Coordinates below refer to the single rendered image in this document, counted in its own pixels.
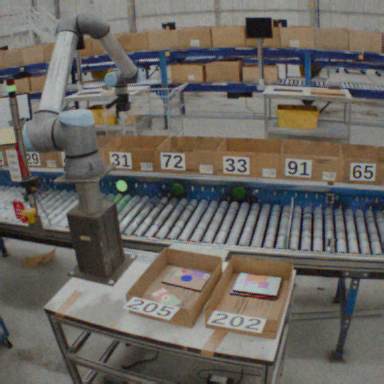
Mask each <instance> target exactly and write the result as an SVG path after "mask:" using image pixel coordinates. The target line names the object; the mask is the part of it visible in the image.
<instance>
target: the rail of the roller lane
mask: <svg viewBox="0 0 384 384"><path fill-rule="evenodd" d="M42 225H43V229H44V232H45V236H46V239H52V240H59V241H67V242H72V240H71V236H70V231H69V228H65V227H62V226H54V225H45V224H42ZM0 231H2V232H9V233H15V234H22V235H29V236H32V235H31V232H30V228H29V226H28V223H26V224H23V223H22V222H21V221H13V220H7V219H3V218H0ZM122 240H123V248H126V249H132V250H139V251H145V252H151V253H158V254H159V253H160V252H161V251H162V250H163V249H164V248H165V249H166V248H170V247H171V246H172V243H174V244H181V245H188V246H196V247H203V248H210V249H224V250H229V252H228V254H227V256H226V258H225V260H224V262H229V261H230V259H231V257H233V256H238V257H245V258H248V257H252V258H258V259H265V260H270V261H274V260H276V261H282V262H287V263H293V264H294V267H297V268H303V267H305V268H312V269H319V268H320V269H327V270H332V269H335V270H350V271H356V270H357V271H364V272H366V271H370V272H384V256H382V255H367V254H362V255H359V254H352V253H349V254H344V253H335V252H334V253H333V255H331V254H329V253H327V252H318V251H316V252H310V251H301V250H295V251H291V250H282V249H273V248H270V249H264V248H255V247H244V246H235V245H229V246H225V245H215V244H206V243H195V242H185V241H175V240H166V239H156V238H145V237H136V236H126V235H124V234H122Z"/></svg>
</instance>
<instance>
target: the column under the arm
mask: <svg viewBox="0 0 384 384"><path fill-rule="evenodd" d="M102 202H103V207H102V208H101V209H100V210H98V211H95V212H93V213H82V212H81V211H80V207H79V203H78V204H77V205H75V206H74V207H73V208H71V210H70V211H68V212H67V213H66V218H67V223H68V227H69V231H70V236H71V240H72V244H73V248H74V251H75V257H76V261H77V265H76V266H75V267H74V268H73V270H72V271H70V272H69V274H68V276H69V277H73V278H78V279H83V280H87V281H92V282H94V283H97V284H101V285H107V286H111V287H113V286H114V285H115V284H117V283H116V282H117V281H118V280H119V279H120V278H121V276H123V275H124V273H125V271H126V270H127V269H128V268H129V267H130V266H131V265H132V264H133V261H134V260H135V259H136V258H137V256H134V255H128V254H126V253H124V249H123V240H122V234H121V228H120V223H119V218H118V212H117V203H116V201H110V200H102Z"/></svg>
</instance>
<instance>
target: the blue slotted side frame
mask: <svg viewBox="0 0 384 384"><path fill-rule="evenodd" d="M4 173H6V175H5V174H4ZM30 174H31V176H40V179H41V180H40V181H41V183H40V185H38V186H37V187H35V188H38V187H40V186H41V187H42V186H43V188H45V189H47V191H48V190H49V189H53V190H54V191H55V190H57V189H59V190H60V191H61V189H62V188H61V185H60V184H59V185H55V184H54V180H56V179H57V178H59V177H60V176H61V175H63V174H64V172H54V173H49V172H34V171H30ZM6 176H7V177H8V176H9V179H10V180H9V179H8V178H7V177H6ZM0 177H1V178H0V187H1V186H5V187H7V184H8V186H9V187H11V188H12V187H15V188H18V186H19V187H21V182H18V181H15V182H18V183H15V182H12V181H11V180H12V179H11V178H12V177H11V174H10V171H5V170H4V172H3V171H2V170H0ZM44 178H45V181H44ZM50 179H51V181H52V182H50ZM116 179H127V180H128V187H129V193H128V192H127V191H125V194H124V192H123V191H117V188H116ZM102 181H103V184H104V185H102ZM1 182H2V184H1ZM6 182H7V184H6ZM110 182H111V185H110ZM171 182H180V183H184V188H185V195H179V198H178V195H174V196H173V195H172V190H171ZM12 183H13V186H12ZM135 183H136V185H137V187H135ZM144 184H146V188H145V186H144ZM154 184H155V187H156V188H154ZM140 185H141V186H140ZM163 185H164V189H163ZM45 186H46V187H45ZM55 186H56V189H55ZM64 186H65V190H66V191H67V192H68V193H69V192H70V191H71V190H72V191H74V192H75V193H77V190H76V185H75V184H64ZM69 186H70V189H71V190H69ZM99 186H100V191H101V193H104V194H105V195H106V196H107V195H109V194H110V193H112V194H114V195H115V197H116V195H117V194H121V195H122V196H123V198H124V197H125V196H126V195H131V196H132V199H133V197H134V196H135V195H138V196H140V198H141V199H142V198H143V197H144V196H148V197H149V198H150V200H151V199H152V198H153V197H158V198H159V200H160V201H161V200H162V198H163V197H166V198H167V199H168V203H169V201H170V200H171V199H172V198H176V199H177V200H178V203H179V202H180V201H181V199H183V198H184V199H187V201H188V204H189V203H190V201H191V200H192V199H196V200H197V201H198V205H197V207H198V206H199V204H200V202H201V201H202V200H206V201H208V206H207V208H206V210H207V209H208V207H209V205H210V204H211V202H212V201H217V202H218V203H219V206H218V208H217V210H216V211H218V209H219V207H220V204H221V202H223V201H225V202H227V203H228V208H227V210H226V212H228V210H229V208H230V205H231V203H233V202H237V203H238V204H239V208H238V210H237V213H239V211H240V208H241V205H242V204H243V203H248V204H249V206H250V208H249V211H250V209H251V206H252V204H255V203H256V204H258V205H259V206H260V209H259V211H258V213H261V209H262V207H263V205H265V204H267V205H269V207H270V209H269V214H271V212H272V207H273V206H275V205H279V201H280V212H279V215H282V210H283V207H284V206H285V205H290V202H292V198H293V208H294V207H295V206H299V202H300V201H301V206H300V207H301V217H304V209H305V207H306V206H309V207H311V208H312V217H314V209H315V208H317V207H319V208H321V209H322V217H323V218H324V210H325V209H326V208H330V204H332V208H330V209H331V210H332V212H333V218H334V219H335V215H334V211H335V210H336V209H340V205H341V204H342V211H343V219H345V210H347V209H350V206H351V205H352V207H351V211H352V213H353V217H354V219H355V211H356V210H360V206H362V209H361V211H362V215H363V218H364V220H365V212H366V211H368V210H369V209H370V206H372V210H369V211H371V212H372V214H373V217H374V213H375V212H378V211H379V209H380V207H381V210H380V211H381V212H382V211H384V191H383V190H369V189H355V188H340V187H325V186H308V185H292V184H275V183H258V182H240V181H221V180H204V179H185V178H167V177H149V176H132V175H124V176H114V175H106V176H105V177H104V178H103V179H102V180H99ZM159 186H160V187H159ZM233 186H246V187H247V199H246V200H245V199H240V202H238V199H234V200H233V193H232V189H233ZM168 187H169V188H168ZM192 187H194V191H192ZM202 187H203V188H204V191H202ZM21 188H24V187H21ZM43 188H41V189H40V190H42V189H43ZM187 188H188V189H187ZM212 188H214V192H213V191H212ZM222 188H223V191H224V192H223V193H222ZM107 189H108V193H107ZM208 189H209V190H208ZM115 190H116V191H115ZM218 190H219V191H218ZM227 190H228V191H227ZM253 190H254V191H255V190H258V192H257V193H256V192H255V194H254V195H253ZM111 191H112V192H111ZM132 191H133V192H132ZM264 191H266V195H264ZM61 192H62V191H61ZM141 192H142V195H141ZM150 192H151V194H152V196H150ZM249 192H250V193H249ZM259 192H260V193H259ZM274 192H276V196H274ZM285 192H286V197H285V196H284V193H285ZM159 193H161V197H160V195H159ZM168 193H169V195H170V197H168ZM269 193H270V194H269ZM295 193H297V197H295ZM326 193H327V194H335V195H334V203H330V202H325V197H326ZM155 194H156V195H155ZM306 194H307V197H306ZM316 194H317V195H318V196H317V199H315V196H316ZM188 195H189V199H188ZM198 195H199V199H198ZM300 195H301V196H300ZM183 196H184V197H183ZM208 196H209V200H208ZM311 196H312V197H311ZM336 196H338V199H336ZM203 197H204V198H203ZM218 197H220V201H218ZM227 197H229V202H228V201H227ZM346 197H348V200H346ZM356 197H358V200H357V201H356ZM366 197H368V201H367V202H366ZM213 198H214V199H213ZM376 198H378V201H377V203H376V202H375V200H376ZM248 199H250V203H249V202H248ZM259 199H260V204H259V203H258V200H259ZM243 200H245V201H243ZM268 200H270V204H268ZM381 200H382V201H381ZM253 201H254V202H253ZM264 201H265V202H264ZM274 202H275V203H274ZM310 202H312V206H310ZM168 203H167V204H168ZM284 203H286V204H284ZM295 203H296V204H295ZM320 203H322V207H320ZM329 203H330V204H329ZM188 204H187V206H188ZM315 204H316V205H315ZM325 205H326V206H325ZM187 206H186V207H187ZM335 206H336V207H335ZM197 207H196V209H197ZM290 208H291V205H290ZM375 208H376V209H375ZM249 211H248V212H249ZM355 220H356V219H355ZM374 220H375V217H374Z"/></svg>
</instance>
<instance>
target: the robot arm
mask: <svg viewBox="0 0 384 384"><path fill-rule="evenodd" d="M110 29H111V27H110V25H109V23H108V21H106V19H104V18H102V17H100V16H98V15H95V14H94V13H93V14H90V13H81V14H77V15H72V16H69V17H63V18H62V19H59V20H58V21H57V23H56V25H55V27H54V30H55V36H56V42H55V47H54V51H53V53H52V57H51V61H50V66H49V70H48V72H47V76H46V81H45V85H44V90H43V95H42V97H41V101H40V105H39V109H38V110H36V111H35V112H34V114H33V118H32V120H29V121H27V122H26V123H25V125H24V127H23V133H22V135H23V142H24V143H25V146H26V148H27V149H28V150H30V151H31V152H34V153H46V152H52V151H64V155H65V158H66V160H65V166H64V177H65V179H68V180H83V179H88V178H92V177H94V176H97V175H100V174H102V173H104V172H105V167H106V164H105V162H104V160H103V159H102V158H101V156H100V155H99V153H98V151H99V148H98V143H97V138H96V133H95V130H96V128H95V121H94V120H93V116H92V115H93V113H92V111H89V110H86V109H77V110H71V111H65V112H62V109H63V103H64V98H65V92H66V89H67V86H68V81H69V75H70V70H71V67H72V64H73V59H74V54H75V49H76V47H77V43H78V41H79V37H80V36H84V35H88V36H90V37H91V38H92V39H96V40H97V41H98V42H99V44H100V45H101V46H102V47H103V49H104V51H106V52H107V55H109V57H110V58H111V60H112V61H113V62H114V63H115V64H116V65H115V66H117V67H118V69H113V72H112V73H108V74H107V75H106V76H105V77H104V82H105V83H106V86H107V87H114V93H115V94H116V96H118V98H117V99H116V100H114V101H113V102H111V103H109V104H106V106H105V108H106V109H111V108H112V106H114V105H115V104H116V105H115V110H116V117H117V119H118V121H119V122H118V123H119V124H120V125H121V124H122V121H123V120H126V119H127V118H128V116H126V115H125V114H124V112H127V110H130V109H131V103H130V102H128V99H129V96H130V94H127V93H128V84H138V83H141V82H142V80H143V73H142V69H140V68H139V69H137V68H136V67H134V64H133V62H131V60H130V59H129V58H128V55H127V54H126V53H125V52H124V50H123V48H122V47H121V46H120V45H119V43H118V41H117V40H116V39H115V36H114V35H113V34H112V33H111V30H110Z"/></svg>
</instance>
